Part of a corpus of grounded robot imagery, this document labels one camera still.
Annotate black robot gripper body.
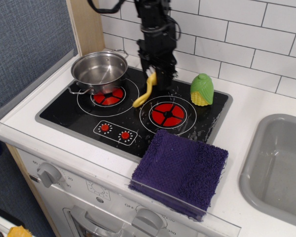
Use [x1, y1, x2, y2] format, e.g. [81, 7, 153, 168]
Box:
[137, 29, 177, 78]

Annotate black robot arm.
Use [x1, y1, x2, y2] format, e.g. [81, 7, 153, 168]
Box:
[135, 0, 177, 91]

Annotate yellow object at bottom left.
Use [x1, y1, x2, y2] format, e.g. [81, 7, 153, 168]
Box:
[7, 226, 33, 237]

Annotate purple folded cloth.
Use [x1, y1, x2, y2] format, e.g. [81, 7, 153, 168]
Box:
[129, 130, 228, 221]

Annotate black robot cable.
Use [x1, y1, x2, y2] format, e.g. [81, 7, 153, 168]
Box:
[87, 0, 125, 14]

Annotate grey right oven knob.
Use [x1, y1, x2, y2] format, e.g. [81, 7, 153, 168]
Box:
[131, 208, 164, 237]

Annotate black toy stovetop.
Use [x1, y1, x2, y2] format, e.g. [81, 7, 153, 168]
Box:
[36, 68, 232, 161]

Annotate grey oven knob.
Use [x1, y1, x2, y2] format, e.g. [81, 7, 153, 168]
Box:
[37, 162, 62, 188]
[131, 208, 164, 237]

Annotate grey left oven knob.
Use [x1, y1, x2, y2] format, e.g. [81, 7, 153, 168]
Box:
[37, 162, 62, 188]

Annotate toy corn cob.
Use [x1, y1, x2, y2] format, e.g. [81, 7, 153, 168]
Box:
[190, 73, 214, 107]

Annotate silver steel pan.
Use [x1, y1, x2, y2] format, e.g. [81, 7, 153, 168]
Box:
[68, 49, 129, 95]

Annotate wooden side post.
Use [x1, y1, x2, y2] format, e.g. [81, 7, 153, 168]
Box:
[66, 0, 105, 56]

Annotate yellow dish brush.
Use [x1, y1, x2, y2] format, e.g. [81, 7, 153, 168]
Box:
[132, 72, 157, 108]

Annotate grey sink basin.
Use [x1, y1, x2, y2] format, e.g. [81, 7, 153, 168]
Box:
[239, 114, 296, 226]

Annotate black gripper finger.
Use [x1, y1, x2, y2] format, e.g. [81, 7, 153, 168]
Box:
[155, 66, 174, 90]
[141, 58, 155, 79]

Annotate grey oven door handle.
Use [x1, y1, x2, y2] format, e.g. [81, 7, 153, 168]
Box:
[63, 205, 130, 237]

